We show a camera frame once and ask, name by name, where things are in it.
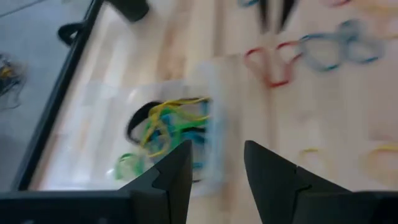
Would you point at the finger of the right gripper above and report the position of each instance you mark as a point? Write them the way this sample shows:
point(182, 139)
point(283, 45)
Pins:
point(284, 15)
point(264, 15)

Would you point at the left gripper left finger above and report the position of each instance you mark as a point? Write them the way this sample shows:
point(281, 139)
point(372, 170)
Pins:
point(174, 186)

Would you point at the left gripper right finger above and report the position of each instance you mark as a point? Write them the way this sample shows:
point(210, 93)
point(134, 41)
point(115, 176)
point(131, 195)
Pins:
point(280, 193)

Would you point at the teal rubber band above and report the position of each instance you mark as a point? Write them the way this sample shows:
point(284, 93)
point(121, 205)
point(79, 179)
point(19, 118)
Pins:
point(248, 3)
point(196, 137)

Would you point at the red rubber band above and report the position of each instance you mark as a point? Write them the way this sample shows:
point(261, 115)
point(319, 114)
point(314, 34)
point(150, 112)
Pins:
point(337, 3)
point(276, 83)

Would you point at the black rubber band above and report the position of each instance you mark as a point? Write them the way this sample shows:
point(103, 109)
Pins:
point(136, 116)

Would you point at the pile of coloured rubber bands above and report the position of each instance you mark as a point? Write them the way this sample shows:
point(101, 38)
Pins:
point(161, 107)

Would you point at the yellow rubber band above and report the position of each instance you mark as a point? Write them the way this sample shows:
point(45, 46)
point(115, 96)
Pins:
point(309, 150)
point(382, 147)

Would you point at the blue rubber band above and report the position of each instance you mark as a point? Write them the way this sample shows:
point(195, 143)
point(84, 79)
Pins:
point(329, 67)
point(370, 59)

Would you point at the clear plastic bin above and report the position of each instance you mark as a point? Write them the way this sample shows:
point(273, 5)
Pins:
point(93, 124)

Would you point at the green plant in black pot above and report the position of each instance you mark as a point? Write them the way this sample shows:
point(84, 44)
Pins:
point(130, 9)

